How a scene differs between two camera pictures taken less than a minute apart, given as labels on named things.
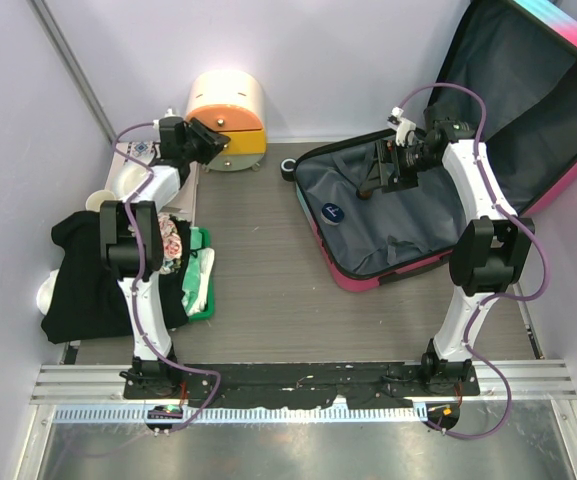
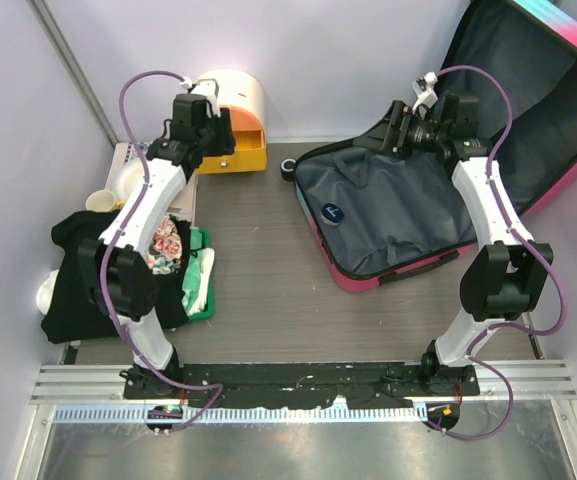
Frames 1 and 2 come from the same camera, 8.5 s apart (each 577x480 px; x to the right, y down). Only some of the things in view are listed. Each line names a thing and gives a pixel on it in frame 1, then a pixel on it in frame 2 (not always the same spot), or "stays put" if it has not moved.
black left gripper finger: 209,151 -> 226,134
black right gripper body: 408,161 -> 422,135
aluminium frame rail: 523,379 stays put
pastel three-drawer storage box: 232,103 stays put
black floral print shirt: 87,302 stays put
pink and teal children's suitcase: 530,80 stays put
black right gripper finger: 376,174 -> 391,134
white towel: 44,293 stays put
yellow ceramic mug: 94,200 stays put
